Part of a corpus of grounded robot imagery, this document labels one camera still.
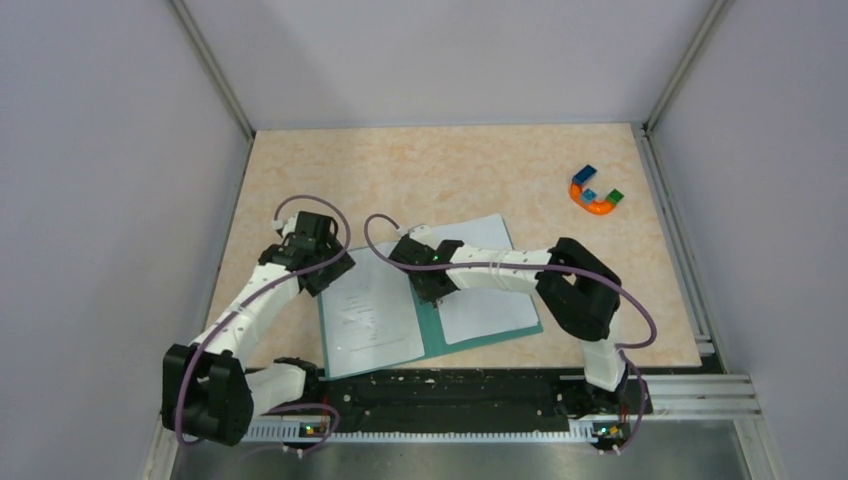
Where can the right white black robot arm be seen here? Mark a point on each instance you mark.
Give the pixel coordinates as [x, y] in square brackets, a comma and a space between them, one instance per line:
[581, 293]

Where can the printed white paper sheet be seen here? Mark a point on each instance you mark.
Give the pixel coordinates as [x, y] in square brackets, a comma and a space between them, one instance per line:
[369, 319]

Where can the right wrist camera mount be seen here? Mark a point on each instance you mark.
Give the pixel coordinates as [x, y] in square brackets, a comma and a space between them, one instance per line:
[421, 233]

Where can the green toy brick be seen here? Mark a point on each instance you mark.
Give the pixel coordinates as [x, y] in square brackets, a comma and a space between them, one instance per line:
[614, 197]

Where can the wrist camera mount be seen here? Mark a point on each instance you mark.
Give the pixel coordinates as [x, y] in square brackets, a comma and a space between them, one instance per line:
[285, 227]
[421, 233]

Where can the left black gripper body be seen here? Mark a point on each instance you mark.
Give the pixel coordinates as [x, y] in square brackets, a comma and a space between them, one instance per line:
[316, 284]

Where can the grey slotted cable duct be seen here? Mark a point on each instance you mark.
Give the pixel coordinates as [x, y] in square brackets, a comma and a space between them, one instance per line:
[299, 431]

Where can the aluminium frame rail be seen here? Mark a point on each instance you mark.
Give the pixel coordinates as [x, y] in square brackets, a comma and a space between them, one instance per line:
[706, 393]

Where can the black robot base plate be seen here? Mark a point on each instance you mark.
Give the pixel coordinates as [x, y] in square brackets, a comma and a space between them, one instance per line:
[471, 400]

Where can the light blue toy brick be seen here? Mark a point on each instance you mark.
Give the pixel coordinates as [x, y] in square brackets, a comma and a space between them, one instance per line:
[588, 196]

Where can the dark blue toy brick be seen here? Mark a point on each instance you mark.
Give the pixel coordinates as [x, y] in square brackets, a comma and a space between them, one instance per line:
[584, 175]

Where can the orange curved toy block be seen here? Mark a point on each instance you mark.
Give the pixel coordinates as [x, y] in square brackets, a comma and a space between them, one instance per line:
[598, 207]

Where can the green plastic folder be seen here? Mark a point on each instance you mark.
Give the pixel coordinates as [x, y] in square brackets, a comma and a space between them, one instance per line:
[431, 327]

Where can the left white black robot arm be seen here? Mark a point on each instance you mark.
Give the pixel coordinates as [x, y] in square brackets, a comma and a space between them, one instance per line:
[208, 393]

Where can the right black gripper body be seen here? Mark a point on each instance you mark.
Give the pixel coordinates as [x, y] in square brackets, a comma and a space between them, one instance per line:
[426, 292]

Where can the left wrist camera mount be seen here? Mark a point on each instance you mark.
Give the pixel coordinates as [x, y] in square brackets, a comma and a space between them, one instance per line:
[285, 227]

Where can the white paper sheets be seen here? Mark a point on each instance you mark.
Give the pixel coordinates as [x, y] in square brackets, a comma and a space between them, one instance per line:
[477, 314]

